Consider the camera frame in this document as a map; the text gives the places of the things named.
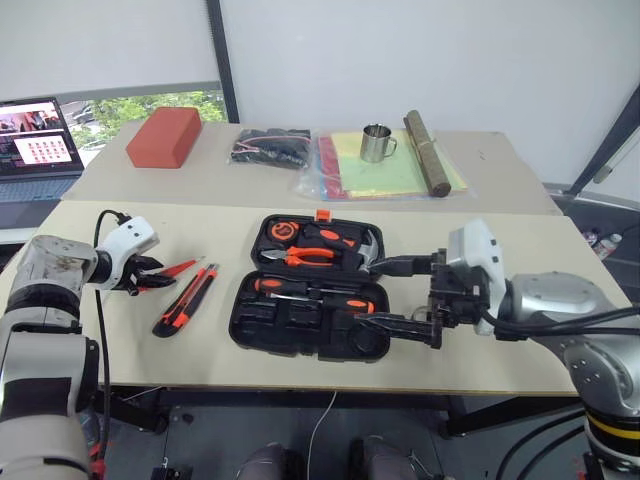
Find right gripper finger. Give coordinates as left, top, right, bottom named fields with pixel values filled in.
left=372, top=254, right=435, bottom=278
left=349, top=310, right=432, bottom=347

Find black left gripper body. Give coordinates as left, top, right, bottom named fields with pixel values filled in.
left=117, top=253, right=151, bottom=298

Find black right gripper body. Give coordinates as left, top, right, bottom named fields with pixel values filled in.
left=427, top=247, right=491, bottom=349

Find slim red tester screwdriver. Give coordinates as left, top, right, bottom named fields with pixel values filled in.
left=159, top=256, right=207, bottom=279

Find orange black utility knife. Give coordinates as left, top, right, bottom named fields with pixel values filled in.
left=152, top=263, right=220, bottom=339

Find black plastic tool case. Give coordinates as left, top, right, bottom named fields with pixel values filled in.
left=228, top=208, right=392, bottom=365

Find clear bag of coloured sheets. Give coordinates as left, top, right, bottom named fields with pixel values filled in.
left=292, top=128, right=476, bottom=202

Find brown rolled mat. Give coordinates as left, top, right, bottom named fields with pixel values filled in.
left=402, top=110, right=452, bottom=198

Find orange black tape measure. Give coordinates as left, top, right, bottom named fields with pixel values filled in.
left=267, top=219, right=302, bottom=245

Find red rectangular block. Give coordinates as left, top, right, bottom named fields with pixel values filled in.
left=125, top=106, right=203, bottom=170

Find stainless steel mug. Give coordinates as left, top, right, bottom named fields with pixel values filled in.
left=360, top=124, right=399, bottom=164

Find dark rounded grey shape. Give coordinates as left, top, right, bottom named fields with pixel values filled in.
left=235, top=442, right=301, bottom=480
left=349, top=434, right=414, bottom=480

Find open laptop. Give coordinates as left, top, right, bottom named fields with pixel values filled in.
left=0, top=96, right=85, bottom=205

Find clear bag of black items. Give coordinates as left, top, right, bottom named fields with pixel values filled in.
left=228, top=127, right=312, bottom=170

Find black diagonal strut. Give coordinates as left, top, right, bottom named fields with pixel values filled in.
left=568, top=82, right=640, bottom=199

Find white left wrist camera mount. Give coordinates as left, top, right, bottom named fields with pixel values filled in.
left=97, top=215, right=161, bottom=291

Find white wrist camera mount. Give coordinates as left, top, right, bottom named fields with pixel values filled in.
left=446, top=218, right=512, bottom=337
left=97, top=215, right=161, bottom=291

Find claw hammer orange black handle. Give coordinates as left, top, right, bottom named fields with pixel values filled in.
left=302, top=223, right=385, bottom=275

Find orange black handled screwdriver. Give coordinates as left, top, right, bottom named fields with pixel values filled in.
left=253, top=278, right=324, bottom=297
left=269, top=294, right=377, bottom=315

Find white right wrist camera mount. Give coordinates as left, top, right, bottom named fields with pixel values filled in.
left=446, top=218, right=512, bottom=337

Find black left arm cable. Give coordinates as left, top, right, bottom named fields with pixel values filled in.
left=93, top=209, right=133, bottom=451

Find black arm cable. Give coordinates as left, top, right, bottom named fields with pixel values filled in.
left=479, top=305, right=640, bottom=344
left=93, top=209, right=133, bottom=451

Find orange handled pliers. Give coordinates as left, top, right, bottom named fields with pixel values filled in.
left=259, top=245, right=337, bottom=268

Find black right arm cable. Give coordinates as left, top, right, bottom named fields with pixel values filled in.
left=479, top=305, right=640, bottom=344

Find black table frame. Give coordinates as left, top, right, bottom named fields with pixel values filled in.
left=94, top=384, right=587, bottom=441

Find thin white hanging cable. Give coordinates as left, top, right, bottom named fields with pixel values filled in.
left=305, top=390, right=339, bottom=480

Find black window frame post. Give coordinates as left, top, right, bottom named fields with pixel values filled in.
left=205, top=0, right=241, bottom=124

